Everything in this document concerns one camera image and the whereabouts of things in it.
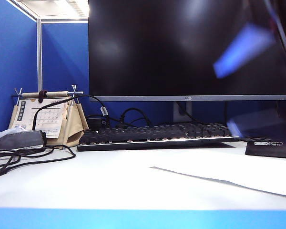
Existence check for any looped black cable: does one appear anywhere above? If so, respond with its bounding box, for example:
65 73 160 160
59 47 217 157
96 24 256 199
120 107 151 127

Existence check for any small black box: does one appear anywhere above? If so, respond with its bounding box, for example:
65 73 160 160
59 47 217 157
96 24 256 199
85 115 110 131

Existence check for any black monitor silver bezel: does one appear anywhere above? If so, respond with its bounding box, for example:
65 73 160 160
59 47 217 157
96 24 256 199
88 0 286 102

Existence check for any black power adapter brick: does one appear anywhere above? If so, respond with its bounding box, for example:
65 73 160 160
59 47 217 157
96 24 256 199
0 130 47 151

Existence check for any thin black USB cable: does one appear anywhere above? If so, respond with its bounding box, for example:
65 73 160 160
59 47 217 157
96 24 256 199
0 144 77 178

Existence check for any thick black adapter cable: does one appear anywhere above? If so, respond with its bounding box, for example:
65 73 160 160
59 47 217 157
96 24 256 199
32 94 113 131

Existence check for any grey monitor stand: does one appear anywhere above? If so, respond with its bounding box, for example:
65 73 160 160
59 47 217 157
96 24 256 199
173 101 193 124

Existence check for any aluminium partition frame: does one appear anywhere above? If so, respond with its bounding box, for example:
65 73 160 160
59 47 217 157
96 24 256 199
7 0 89 93

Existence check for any black mechanical keyboard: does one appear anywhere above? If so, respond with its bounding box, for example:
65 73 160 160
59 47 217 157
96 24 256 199
76 122 240 152

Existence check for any beige tent desk calendar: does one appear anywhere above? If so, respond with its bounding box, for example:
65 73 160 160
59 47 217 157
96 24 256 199
8 84 90 150

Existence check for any black mouse pad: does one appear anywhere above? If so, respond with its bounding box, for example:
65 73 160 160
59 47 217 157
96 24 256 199
245 139 286 159

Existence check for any white wrinkled paper sheet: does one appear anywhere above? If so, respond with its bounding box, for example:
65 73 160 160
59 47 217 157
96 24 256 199
149 155 286 199

